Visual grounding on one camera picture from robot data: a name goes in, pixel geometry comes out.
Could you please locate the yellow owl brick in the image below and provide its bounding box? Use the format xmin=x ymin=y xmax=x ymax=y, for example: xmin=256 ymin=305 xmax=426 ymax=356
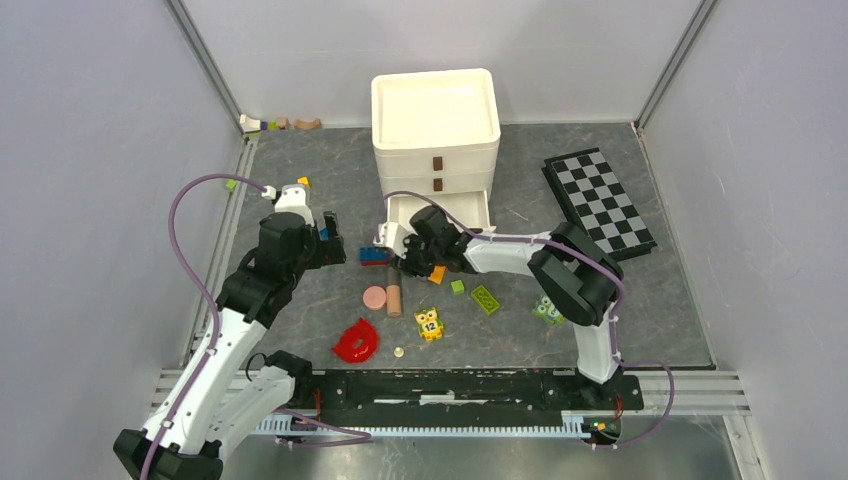
xmin=414 ymin=308 xmax=444 ymax=343

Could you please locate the wooden arch block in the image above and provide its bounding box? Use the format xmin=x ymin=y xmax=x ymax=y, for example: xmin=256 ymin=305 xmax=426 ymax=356
xmin=292 ymin=118 xmax=323 ymax=130

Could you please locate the blue red duplo brick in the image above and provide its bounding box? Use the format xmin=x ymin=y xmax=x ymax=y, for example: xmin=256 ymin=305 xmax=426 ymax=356
xmin=358 ymin=246 xmax=392 ymax=267

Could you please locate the beige foundation bottle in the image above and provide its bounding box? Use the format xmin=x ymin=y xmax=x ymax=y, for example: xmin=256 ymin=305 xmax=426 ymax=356
xmin=385 ymin=267 xmax=403 ymax=318

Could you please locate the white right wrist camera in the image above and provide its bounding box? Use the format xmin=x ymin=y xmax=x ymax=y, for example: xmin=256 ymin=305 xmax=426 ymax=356
xmin=373 ymin=221 xmax=414 ymax=259

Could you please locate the white three-drawer organizer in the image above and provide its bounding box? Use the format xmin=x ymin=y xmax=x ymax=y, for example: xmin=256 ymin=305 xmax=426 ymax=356
xmin=371 ymin=68 xmax=501 ymax=230

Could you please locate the lime green flat brick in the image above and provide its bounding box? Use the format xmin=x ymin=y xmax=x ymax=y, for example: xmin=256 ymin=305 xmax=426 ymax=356
xmin=470 ymin=285 xmax=501 ymax=316

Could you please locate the red arch brick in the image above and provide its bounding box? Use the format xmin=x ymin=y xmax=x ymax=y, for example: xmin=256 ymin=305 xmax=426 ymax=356
xmin=331 ymin=317 xmax=379 ymax=364

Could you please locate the pink round sponge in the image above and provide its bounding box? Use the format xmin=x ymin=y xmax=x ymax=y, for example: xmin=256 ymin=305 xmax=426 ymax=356
xmin=362 ymin=285 xmax=387 ymax=311

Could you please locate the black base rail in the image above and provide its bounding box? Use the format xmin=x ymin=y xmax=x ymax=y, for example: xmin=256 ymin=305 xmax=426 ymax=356
xmin=287 ymin=368 xmax=645 ymax=428

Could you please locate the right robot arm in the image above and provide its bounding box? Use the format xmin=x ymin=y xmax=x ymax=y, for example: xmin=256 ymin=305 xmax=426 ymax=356
xmin=375 ymin=206 xmax=624 ymax=408

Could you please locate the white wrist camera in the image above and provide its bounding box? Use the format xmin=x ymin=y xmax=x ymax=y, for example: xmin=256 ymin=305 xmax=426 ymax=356
xmin=373 ymin=221 xmax=414 ymax=259
xmin=261 ymin=183 xmax=315 ymax=226

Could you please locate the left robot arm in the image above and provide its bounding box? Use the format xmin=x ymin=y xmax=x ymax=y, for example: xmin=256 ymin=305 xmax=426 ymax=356
xmin=113 ymin=211 xmax=346 ymax=479

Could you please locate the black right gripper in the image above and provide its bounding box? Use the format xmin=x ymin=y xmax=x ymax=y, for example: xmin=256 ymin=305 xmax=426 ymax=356
xmin=391 ymin=231 xmax=442 ymax=283

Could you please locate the black grey chessboard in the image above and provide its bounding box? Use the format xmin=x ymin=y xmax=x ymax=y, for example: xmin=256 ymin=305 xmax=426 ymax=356
xmin=542 ymin=148 xmax=657 ymax=261

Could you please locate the white corner block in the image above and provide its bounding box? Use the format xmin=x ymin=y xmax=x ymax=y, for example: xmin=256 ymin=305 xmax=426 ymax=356
xmin=238 ymin=114 xmax=263 ymax=135

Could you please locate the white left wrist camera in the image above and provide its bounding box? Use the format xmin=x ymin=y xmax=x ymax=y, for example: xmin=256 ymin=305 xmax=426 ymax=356
xmin=261 ymin=183 xmax=315 ymax=226

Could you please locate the orange cream tube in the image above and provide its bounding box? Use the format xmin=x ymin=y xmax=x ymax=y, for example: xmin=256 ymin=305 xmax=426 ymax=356
xmin=427 ymin=265 xmax=447 ymax=285

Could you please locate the small lime green cube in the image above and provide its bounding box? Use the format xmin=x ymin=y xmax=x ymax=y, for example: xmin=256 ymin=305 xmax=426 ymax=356
xmin=450 ymin=280 xmax=465 ymax=295

